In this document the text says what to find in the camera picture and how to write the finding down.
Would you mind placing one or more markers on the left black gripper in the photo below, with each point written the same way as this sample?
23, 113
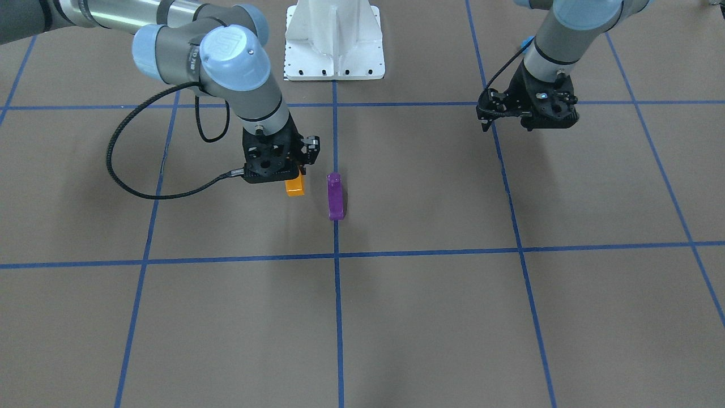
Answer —
523, 89

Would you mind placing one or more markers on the orange trapezoid block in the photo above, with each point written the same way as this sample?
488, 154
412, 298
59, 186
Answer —
295, 187

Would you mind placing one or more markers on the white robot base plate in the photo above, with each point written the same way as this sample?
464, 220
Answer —
333, 40

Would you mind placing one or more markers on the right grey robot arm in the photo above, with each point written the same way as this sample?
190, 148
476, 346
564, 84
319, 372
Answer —
215, 51

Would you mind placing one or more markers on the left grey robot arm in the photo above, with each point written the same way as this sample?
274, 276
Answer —
567, 32

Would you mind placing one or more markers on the long blue studded block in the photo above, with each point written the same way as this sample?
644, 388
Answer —
526, 43

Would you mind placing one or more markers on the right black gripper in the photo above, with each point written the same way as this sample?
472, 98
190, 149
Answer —
308, 148

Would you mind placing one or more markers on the purple trapezoid block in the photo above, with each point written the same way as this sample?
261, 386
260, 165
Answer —
336, 207

